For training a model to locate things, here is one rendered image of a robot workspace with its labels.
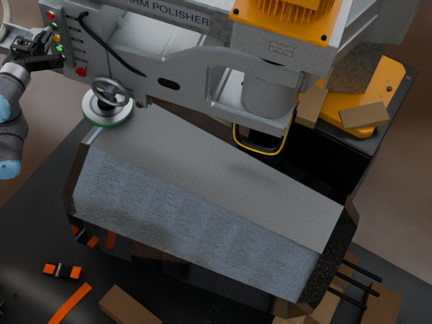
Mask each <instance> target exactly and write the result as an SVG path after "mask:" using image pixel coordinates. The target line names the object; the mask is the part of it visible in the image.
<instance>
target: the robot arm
mask: <svg viewBox="0 0 432 324"><path fill-rule="evenodd" d="M30 32H31V33H32V34H33V37H32V40H33V41H32V40H29V39H24V37H21V36H18V35H17V36H16V38H15V39H14V40H13V42H12V43H11V45H10V49H11V51H10V52H9V54H8V55H7V57H6V58H5V60H4V61H3V63H2V65H3V67H2V68H1V70H0V179H11V178H14V177H16V176H18V175H19V173H20V171H21V166H22V157H23V145H24V141H25V139H26V138H27V137H28V133H29V129H28V123H27V121H26V120H25V117H24V114H23V112H22V109H21V106H20V104H19V99H20V98H21V96H22V95H23V93H24V91H25V89H26V88H27V86H28V84H29V83H30V81H31V76H30V75H31V72H33V71H43V70H49V69H58V68H63V67H64V61H63V58H62V54H61V53H56V54H49V55H47V54H48V50H49V48H50V44H51V40H52V36H53V28H52V26H47V27H46V28H32V29H31V30H30ZM16 39H20V40H18V41H17V43H18V44H14V42H15V40H16ZM12 48H15V50H14V49H12Z"/></svg>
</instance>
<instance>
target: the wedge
mask: <svg viewBox="0 0 432 324"><path fill-rule="evenodd" d="M338 113H339V117H340V119H341V123H342V125H343V128H344V129H345V130H346V129H357V128H364V127H375V126H381V125H387V123H388V121H389V120H390V117H389V116H388V113H387V110H386V108H385V105H384V102H383V101H381V102H376V103H371V104H367V105H362V106H358V107H353V108H349V109H343V110H340V111H338Z"/></svg>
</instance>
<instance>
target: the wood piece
mask: <svg viewBox="0 0 432 324"><path fill-rule="evenodd" d="M328 91H329V90H328V89H325V88H322V87H319V86H317V85H313V86H312V87H311V88H310V89H308V90H307V91H306V92H305V93H303V95H302V97H301V100H300V102H299V104H298V106H297V109H296V110H297V115H296V119H295V121H294V122H296V123H299V124H301V125H304V126H306V127H309V128H311V129H313V128H314V126H315V124H316V121H317V119H318V116H319V114H320V111H321V108H322V107H323V104H324V101H325V99H326V97H327V94H328Z"/></svg>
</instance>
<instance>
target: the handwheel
mask: <svg viewBox="0 0 432 324"><path fill-rule="evenodd" d="M99 82H107V83H109V84H111V85H107V86H106V87H105V86H104V85H102V84H101V83H99ZM96 86H98V87H99V88H101V89H103V94H104V96H103V95H102V94H100V93H99V91H98V90H97V88H96ZM116 88H118V89H116ZM91 89H92V91H93V93H94V94H95V95H96V96H97V97H98V98H99V99H100V100H101V101H103V102H105V103H107V104H109V105H111V106H115V107H123V106H126V105H127V104H128V103H129V100H130V97H129V94H128V92H127V90H126V89H125V88H124V87H123V86H122V85H121V84H120V82H119V80H117V79H114V80H113V79H111V78H107V77H104V76H99V77H96V78H94V79H93V80H92V81H91ZM120 93H123V95H124V97H125V99H124V101H122V102H115V101H114V97H115V96H116V94H120ZM105 96H106V97H107V98H109V99H107V98H106V97H105Z"/></svg>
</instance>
